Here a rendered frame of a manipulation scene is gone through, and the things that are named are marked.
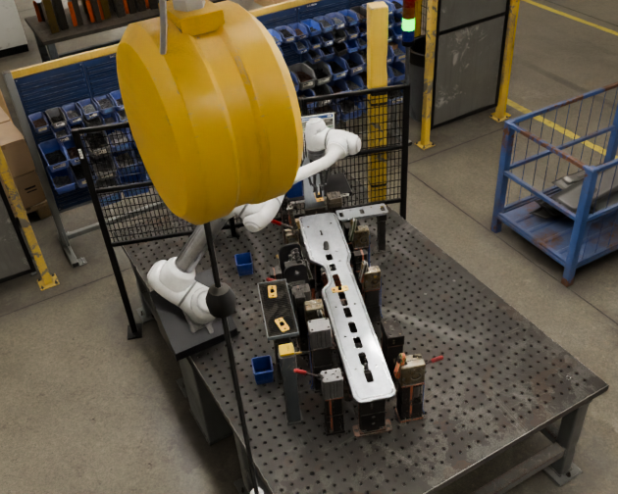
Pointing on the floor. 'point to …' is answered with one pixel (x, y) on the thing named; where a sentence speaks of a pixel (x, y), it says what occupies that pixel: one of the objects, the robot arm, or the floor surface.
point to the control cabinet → (1, 28)
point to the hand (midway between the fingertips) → (318, 190)
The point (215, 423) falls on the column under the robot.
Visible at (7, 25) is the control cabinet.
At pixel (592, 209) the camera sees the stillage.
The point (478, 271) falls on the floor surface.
